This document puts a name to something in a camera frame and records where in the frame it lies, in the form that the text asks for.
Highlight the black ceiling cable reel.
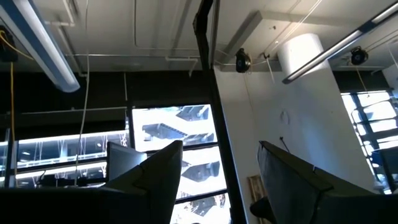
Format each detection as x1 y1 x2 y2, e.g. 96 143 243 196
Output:
234 47 252 74
350 45 370 67

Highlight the large glass window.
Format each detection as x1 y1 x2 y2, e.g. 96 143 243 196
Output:
340 90 398 195
132 104 233 224
0 129 130 189

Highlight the white round column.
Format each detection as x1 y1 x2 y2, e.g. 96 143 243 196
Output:
275 33 379 192

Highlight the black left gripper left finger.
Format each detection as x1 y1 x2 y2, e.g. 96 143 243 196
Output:
102 139 184 224

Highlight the wooden board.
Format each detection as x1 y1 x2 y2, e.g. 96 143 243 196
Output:
247 175 269 224

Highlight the white hanging cord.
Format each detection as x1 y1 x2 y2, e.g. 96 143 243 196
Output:
73 0 91 187

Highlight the yellow hanging cable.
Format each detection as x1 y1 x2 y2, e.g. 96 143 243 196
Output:
0 30 35 187

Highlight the grey computer monitor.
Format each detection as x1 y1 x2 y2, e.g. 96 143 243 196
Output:
106 141 149 182

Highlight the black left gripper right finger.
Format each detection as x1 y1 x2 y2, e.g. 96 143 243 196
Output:
256 140 377 224

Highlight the long white ceiling light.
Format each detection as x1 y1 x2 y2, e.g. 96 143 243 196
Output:
0 0 81 93
282 1 398 85

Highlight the black vertical frame post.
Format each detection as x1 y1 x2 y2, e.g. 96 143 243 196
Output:
192 0 249 224

